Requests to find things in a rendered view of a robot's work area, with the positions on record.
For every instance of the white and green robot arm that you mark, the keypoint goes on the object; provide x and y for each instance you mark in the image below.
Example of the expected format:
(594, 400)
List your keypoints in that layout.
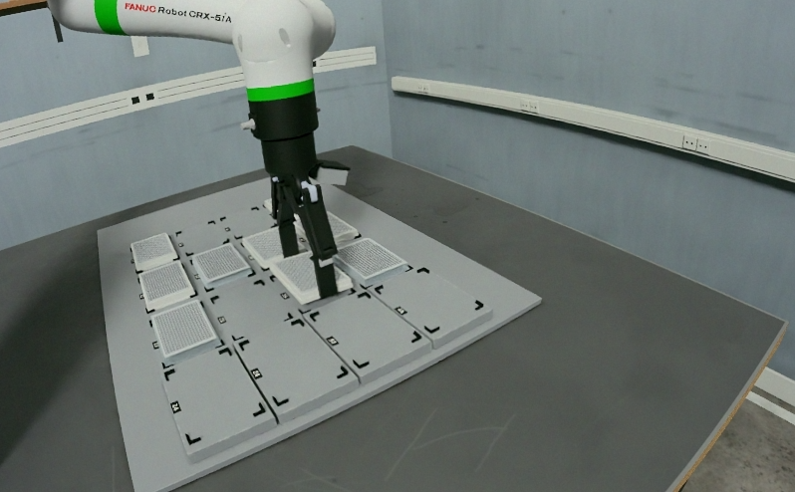
(273, 40)

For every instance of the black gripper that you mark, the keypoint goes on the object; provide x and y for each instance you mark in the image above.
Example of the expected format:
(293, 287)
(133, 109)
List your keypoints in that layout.
(295, 157)

